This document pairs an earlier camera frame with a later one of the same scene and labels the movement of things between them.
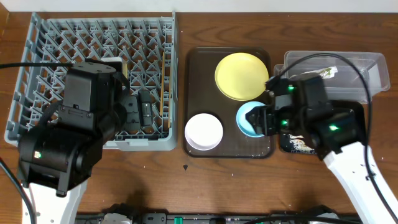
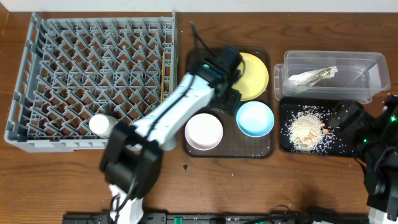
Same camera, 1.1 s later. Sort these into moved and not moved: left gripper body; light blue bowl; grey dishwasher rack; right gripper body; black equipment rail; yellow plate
Moved: left gripper body; right gripper body
Not moved: grey dishwasher rack; black equipment rail; light blue bowl; yellow plate
